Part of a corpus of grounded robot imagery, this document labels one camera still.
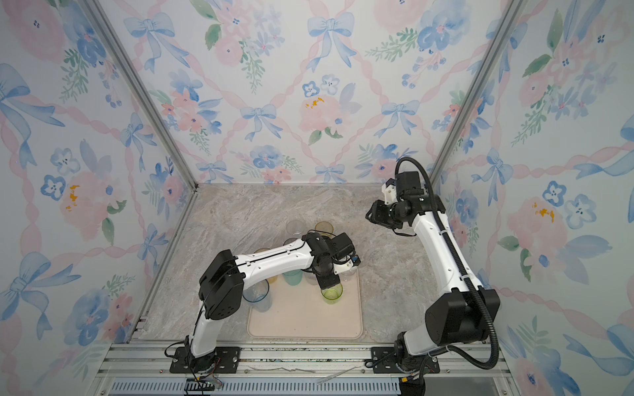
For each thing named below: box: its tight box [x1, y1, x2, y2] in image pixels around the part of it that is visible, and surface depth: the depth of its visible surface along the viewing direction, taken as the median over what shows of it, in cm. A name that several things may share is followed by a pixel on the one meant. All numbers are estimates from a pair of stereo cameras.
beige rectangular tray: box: [246, 268, 364, 340], surface depth 84 cm
